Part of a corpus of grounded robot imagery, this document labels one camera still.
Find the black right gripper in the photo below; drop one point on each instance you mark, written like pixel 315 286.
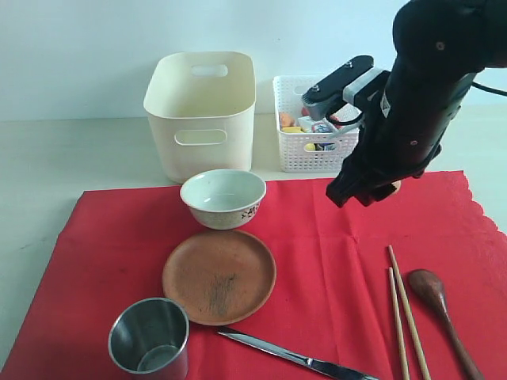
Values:
pixel 401 135

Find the blue white milk carton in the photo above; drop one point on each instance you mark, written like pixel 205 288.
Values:
pixel 309 125

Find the yellow cheese wedge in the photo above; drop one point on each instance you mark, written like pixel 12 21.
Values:
pixel 292 129

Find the orange fried chicken piece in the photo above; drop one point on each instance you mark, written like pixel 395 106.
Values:
pixel 286 120

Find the pale green ceramic bowl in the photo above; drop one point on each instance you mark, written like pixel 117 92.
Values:
pixel 223 199

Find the silver table knife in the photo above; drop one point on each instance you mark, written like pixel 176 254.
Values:
pixel 328 369

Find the stainless steel cup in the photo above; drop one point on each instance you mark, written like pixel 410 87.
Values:
pixel 149 340

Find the brown egg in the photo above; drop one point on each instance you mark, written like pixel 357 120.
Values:
pixel 396 186

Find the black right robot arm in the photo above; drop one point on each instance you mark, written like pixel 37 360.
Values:
pixel 441 46

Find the white perforated plastic basket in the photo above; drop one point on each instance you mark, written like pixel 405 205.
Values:
pixel 287 91

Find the red scalloped table cloth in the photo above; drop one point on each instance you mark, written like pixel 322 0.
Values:
pixel 332 296

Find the dark wooden spoon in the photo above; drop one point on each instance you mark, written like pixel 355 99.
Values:
pixel 430 289

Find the cream plastic bin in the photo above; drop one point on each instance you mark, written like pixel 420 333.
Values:
pixel 200 107

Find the long wooden chopstick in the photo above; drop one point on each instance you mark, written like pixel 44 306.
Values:
pixel 404 305

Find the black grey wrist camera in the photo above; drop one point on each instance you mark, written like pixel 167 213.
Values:
pixel 326 96

